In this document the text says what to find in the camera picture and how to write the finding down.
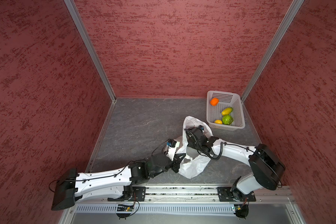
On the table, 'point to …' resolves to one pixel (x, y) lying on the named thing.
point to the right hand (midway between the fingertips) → (190, 145)
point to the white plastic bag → (192, 162)
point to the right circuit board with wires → (241, 211)
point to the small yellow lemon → (219, 122)
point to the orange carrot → (214, 101)
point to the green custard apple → (227, 119)
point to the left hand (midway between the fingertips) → (184, 158)
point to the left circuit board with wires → (123, 207)
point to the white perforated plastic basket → (226, 100)
